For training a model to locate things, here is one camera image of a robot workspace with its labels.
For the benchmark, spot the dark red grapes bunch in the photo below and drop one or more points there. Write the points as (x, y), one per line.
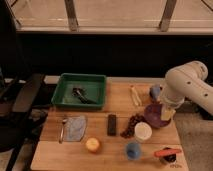
(129, 131)

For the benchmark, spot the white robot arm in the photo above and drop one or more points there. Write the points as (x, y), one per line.
(186, 81)

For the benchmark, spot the black round holder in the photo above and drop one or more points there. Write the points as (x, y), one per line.
(168, 159)

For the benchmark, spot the blue grey cloth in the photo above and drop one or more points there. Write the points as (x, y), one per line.
(75, 128)

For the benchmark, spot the black office chair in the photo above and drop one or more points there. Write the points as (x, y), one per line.
(17, 125)

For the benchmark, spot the metal spoon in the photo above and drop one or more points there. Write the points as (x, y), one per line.
(62, 130)

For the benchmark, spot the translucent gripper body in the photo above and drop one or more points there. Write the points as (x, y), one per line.
(167, 113)

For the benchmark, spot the blue plastic cup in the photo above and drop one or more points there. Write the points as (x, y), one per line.
(133, 151)

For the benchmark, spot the black rectangular block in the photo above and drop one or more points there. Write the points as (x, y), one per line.
(112, 125)

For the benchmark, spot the white paper cup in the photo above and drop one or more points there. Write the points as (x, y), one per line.
(142, 131)

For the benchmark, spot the black tool in tray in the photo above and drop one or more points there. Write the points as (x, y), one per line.
(79, 93)

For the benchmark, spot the blue round object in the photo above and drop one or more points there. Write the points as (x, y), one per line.
(155, 92)

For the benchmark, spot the green plastic tray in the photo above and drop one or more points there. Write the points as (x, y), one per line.
(94, 87)

